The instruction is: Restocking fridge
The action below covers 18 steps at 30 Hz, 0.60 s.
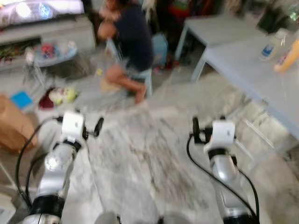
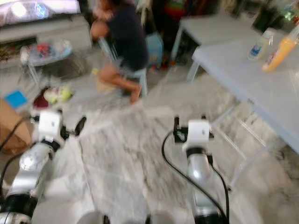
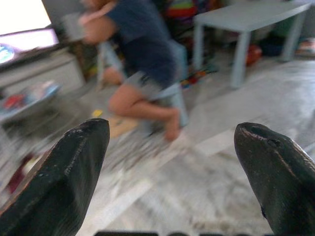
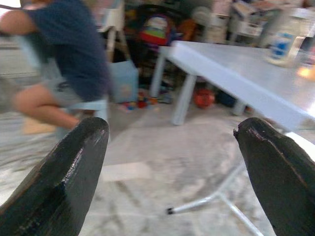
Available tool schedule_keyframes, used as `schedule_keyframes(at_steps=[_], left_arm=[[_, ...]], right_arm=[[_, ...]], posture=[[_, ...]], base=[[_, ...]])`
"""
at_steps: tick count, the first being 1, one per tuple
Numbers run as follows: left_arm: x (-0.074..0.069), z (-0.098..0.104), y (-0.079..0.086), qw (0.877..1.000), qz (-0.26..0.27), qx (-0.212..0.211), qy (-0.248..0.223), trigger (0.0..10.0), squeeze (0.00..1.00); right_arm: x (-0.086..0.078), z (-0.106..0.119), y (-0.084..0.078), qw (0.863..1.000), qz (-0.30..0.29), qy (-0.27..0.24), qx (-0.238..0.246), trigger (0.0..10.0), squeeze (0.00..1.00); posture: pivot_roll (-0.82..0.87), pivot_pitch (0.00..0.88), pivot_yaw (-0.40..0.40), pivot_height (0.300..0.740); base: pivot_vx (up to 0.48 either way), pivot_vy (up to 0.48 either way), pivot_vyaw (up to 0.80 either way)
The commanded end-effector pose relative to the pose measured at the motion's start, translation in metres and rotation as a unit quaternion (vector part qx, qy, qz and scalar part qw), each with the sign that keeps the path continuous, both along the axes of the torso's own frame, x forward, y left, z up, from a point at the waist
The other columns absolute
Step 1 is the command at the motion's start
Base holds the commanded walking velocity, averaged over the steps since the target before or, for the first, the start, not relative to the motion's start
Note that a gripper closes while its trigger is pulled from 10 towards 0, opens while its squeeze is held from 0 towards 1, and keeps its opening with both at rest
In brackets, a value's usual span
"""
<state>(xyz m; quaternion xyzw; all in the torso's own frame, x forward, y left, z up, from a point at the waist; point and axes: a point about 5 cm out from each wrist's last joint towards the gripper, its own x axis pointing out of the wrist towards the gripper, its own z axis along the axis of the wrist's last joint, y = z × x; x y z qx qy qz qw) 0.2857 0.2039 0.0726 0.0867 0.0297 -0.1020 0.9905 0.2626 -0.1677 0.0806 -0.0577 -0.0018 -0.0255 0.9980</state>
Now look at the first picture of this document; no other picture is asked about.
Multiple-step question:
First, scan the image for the grey low table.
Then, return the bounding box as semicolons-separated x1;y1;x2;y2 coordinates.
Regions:
191;35;299;169
175;14;265;62

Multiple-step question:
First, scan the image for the light blue small chair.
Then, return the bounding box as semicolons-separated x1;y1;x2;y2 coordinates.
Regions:
105;39;153;97

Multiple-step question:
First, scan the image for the round glass side table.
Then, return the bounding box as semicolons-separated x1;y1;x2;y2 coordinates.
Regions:
25;39;79;92

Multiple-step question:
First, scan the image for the seated child in dark shirt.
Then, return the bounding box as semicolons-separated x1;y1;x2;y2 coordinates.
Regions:
97;0;155;105

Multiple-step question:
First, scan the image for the clear bottle with blue label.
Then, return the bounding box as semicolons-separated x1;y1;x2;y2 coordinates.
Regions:
259;28;291;62

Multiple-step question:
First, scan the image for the flat screen television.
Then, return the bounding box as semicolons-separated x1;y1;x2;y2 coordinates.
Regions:
0;0;86;27

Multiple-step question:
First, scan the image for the flat blue book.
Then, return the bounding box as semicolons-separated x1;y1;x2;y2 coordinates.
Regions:
10;91;34;111

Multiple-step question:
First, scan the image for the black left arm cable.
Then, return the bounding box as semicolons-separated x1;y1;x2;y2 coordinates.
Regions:
15;117;63;210

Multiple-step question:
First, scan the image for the blue plastic bin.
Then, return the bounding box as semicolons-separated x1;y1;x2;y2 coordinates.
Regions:
152;32;169;66

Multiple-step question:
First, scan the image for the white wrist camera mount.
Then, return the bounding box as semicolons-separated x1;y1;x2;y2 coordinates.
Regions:
61;111;86;141
211;120;236;151

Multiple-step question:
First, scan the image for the maroon plush toy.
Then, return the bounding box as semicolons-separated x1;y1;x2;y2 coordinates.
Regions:
38;89;55;111

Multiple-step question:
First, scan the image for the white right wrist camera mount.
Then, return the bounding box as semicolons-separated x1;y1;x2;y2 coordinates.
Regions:
211;120;236;151

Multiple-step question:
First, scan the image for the grey television stand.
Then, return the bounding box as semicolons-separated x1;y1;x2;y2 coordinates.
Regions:
0;16;97;64

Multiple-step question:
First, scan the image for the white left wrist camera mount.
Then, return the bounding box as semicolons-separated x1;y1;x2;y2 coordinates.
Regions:
61;111;86;141

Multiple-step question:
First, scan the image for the yellow green plush toy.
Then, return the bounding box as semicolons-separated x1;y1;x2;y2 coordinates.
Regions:
49;86;79;106

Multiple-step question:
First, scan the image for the orange juice bottle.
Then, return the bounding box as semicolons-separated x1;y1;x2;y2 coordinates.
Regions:
274;39;299;73

